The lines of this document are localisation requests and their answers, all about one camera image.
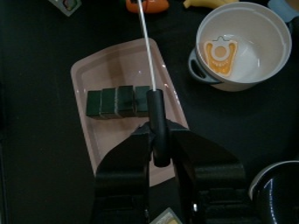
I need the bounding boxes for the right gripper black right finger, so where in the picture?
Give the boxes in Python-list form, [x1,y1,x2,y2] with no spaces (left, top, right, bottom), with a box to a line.
[165,117,266,224]

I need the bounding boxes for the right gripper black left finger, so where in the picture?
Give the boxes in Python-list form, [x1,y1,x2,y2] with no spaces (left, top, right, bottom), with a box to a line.
[89,122,154,224]

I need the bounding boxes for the cream paper sheet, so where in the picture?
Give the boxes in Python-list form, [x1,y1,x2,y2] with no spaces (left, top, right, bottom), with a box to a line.
[134,0,173,169]

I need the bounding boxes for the orange white toy piece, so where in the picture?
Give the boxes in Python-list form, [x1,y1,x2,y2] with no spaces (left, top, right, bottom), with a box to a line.
[201,35,238,78]

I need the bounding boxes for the grey toy frying pan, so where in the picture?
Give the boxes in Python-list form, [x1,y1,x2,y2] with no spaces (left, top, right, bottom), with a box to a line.
[246,159,299,224]

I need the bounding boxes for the pink plastic tray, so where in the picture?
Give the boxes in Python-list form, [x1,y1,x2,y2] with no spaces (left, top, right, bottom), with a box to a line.
[69,38,190,187]

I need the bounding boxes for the orange toy vegetable green top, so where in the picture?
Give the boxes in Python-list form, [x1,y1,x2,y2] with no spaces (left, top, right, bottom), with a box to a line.
[117,0,170,15]

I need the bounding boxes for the yellow toy banana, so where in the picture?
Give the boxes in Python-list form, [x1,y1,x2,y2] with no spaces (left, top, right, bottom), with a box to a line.
[181,0,238,10]

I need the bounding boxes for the blue toy dish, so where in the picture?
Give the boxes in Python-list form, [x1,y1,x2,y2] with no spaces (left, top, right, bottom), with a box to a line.
[266,0,299,24]

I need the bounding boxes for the white toy pot grey handles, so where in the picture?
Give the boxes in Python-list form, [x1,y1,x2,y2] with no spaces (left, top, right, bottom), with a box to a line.
[188,1,294,93]

